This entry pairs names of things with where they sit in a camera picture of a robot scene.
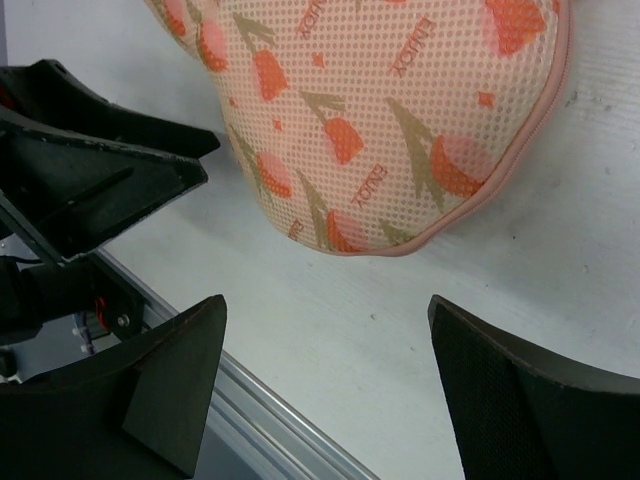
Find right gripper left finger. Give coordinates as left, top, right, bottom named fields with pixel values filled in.
left=1, top=295, right=227, bottom=479

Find aluminium front rail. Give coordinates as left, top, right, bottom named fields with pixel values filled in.
left=92, top=252, right=375, bottom=479

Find floral mesh laundry bag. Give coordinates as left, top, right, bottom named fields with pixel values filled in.
left=148, top=1, right=571, bottom=256

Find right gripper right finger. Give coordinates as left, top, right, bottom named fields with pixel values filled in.
left=428, top=295, right=639, bottom=479

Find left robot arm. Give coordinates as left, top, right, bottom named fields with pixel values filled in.
left=1, top=59, right=220, bottom=348

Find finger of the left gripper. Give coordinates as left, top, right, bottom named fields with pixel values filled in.
left=1, top=117, right=208, bottom=263
left=1, top=60, right=220, bottom=159

